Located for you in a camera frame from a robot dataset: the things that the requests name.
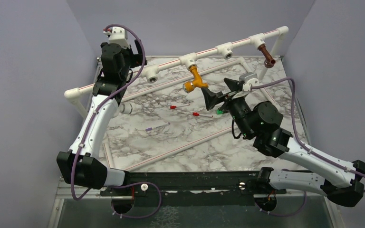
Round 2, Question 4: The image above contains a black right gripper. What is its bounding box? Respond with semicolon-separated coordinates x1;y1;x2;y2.
201;77;254;139

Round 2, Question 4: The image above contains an orange water faucet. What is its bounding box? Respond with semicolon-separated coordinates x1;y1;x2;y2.
183;65;209;93

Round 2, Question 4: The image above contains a white PVC pipe frame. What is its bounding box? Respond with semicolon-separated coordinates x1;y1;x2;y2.
64;26;289;169

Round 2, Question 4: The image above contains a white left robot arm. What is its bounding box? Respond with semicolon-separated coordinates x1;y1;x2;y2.
56;39;147;195

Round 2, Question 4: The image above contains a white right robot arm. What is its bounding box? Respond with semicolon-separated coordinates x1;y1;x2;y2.
202;78;365;207

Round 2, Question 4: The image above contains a brown water faucet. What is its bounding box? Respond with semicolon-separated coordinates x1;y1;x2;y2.
258;44;276;68

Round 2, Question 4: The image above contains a red capped white stick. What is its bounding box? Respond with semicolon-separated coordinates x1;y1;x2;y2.
170;104;190;110

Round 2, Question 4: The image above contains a purple capped white stick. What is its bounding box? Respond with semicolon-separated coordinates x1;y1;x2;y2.
145;123;170;132

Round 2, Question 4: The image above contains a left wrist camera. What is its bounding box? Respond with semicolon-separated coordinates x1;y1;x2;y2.
103;27;130;49

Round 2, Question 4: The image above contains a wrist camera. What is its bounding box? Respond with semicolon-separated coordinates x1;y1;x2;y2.
103;27;130;49
239;72;260;92

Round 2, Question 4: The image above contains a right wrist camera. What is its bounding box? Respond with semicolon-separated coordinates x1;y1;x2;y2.
239;72;260;92

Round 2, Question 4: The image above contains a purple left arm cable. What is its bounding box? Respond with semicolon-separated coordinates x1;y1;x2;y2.
70;24;146;201

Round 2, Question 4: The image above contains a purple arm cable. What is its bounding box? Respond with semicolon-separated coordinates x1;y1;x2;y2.
70;24;146;201
251;77;365;193

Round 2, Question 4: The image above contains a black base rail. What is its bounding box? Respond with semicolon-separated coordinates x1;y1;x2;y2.
100;170;286;207

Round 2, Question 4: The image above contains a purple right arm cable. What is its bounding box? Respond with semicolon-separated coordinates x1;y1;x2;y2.
251;77;365;193

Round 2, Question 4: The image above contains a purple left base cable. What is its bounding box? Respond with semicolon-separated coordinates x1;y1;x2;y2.
110;182;163;220

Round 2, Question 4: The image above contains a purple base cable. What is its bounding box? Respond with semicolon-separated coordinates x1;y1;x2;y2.
254;184;307;218
110;182;163;220

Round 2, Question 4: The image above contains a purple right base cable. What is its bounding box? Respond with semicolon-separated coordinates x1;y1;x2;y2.
254;184;307;218

